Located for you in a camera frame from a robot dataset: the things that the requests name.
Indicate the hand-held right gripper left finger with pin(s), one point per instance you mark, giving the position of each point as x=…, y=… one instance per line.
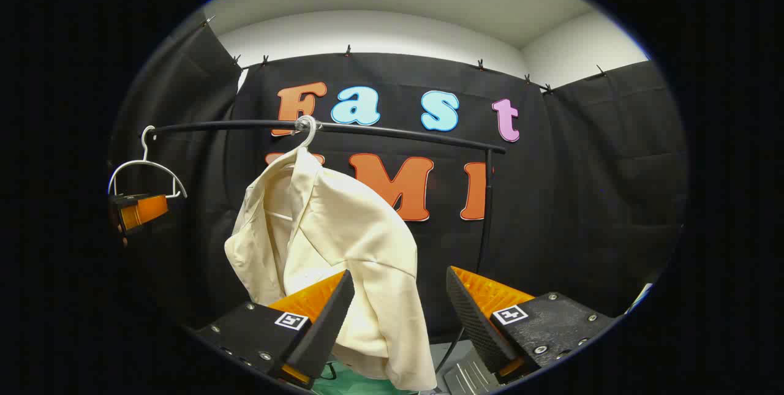
x=324, y=327

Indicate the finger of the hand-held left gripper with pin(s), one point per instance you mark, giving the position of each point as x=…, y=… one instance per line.
x=142, y=211

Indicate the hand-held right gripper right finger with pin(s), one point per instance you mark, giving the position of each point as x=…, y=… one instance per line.
x=474, y=321

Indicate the green laundry hamper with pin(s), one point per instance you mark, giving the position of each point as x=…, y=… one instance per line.
x=334, y=384

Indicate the cream jacket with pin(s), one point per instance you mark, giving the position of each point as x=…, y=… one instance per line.
x=355, y=248

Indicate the white plastic hanger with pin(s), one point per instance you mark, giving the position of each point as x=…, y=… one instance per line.
x=145, y=138
x=311, y=135

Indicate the black clothes rack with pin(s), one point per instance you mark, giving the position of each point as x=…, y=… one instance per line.
x=398, y=131

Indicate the white ribbed plastic box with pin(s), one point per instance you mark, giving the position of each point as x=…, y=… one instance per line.
x=468, y=378

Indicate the black backdrop cloth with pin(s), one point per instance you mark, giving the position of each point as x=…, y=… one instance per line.
x=582, y=199

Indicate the row of black cloth clips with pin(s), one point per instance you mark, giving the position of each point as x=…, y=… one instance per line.
x=348, y=50

